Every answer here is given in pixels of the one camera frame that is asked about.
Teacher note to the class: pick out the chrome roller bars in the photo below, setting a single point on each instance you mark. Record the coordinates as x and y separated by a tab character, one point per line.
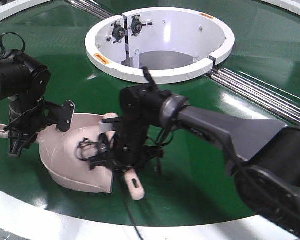
257	93
91	7

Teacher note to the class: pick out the orange label rear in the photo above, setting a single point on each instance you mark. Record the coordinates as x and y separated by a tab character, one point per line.
207	15

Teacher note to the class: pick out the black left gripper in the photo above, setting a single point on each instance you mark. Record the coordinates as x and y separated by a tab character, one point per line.
26	119

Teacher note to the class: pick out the grey black right arm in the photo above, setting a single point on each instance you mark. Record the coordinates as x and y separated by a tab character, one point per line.
262	155

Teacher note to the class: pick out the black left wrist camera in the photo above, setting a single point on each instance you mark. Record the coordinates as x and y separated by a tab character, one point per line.
60	115

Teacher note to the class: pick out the orange arrow label front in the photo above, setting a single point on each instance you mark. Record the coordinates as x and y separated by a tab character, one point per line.
101	58

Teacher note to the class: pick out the right black bearing mount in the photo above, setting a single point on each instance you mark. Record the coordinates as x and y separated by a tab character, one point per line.
137	25

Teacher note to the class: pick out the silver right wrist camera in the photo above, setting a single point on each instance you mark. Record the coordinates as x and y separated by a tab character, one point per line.
108	125

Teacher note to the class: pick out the black bearing mount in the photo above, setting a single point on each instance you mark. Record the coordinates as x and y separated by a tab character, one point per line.
118	32
137	25

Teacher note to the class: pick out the pink hand brush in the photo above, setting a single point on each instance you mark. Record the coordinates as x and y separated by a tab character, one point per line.
132	180

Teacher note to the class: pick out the white outer conveyor rim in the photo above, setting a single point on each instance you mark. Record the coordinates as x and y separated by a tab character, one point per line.
192	199

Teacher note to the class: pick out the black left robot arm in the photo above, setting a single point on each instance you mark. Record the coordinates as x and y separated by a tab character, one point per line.
23	80

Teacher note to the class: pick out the chrome roller bars right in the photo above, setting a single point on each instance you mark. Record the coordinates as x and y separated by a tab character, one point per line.
257	93

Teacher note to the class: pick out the pink plastic dustpan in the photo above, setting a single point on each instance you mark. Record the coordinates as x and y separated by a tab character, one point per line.
59	153

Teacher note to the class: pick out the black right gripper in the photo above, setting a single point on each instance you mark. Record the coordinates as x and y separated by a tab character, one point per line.
128	150

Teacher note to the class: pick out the left black bearing mount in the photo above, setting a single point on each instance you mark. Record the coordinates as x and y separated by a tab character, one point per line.
118	32

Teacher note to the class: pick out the chrome roller bars top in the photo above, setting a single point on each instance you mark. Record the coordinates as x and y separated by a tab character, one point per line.
91	7

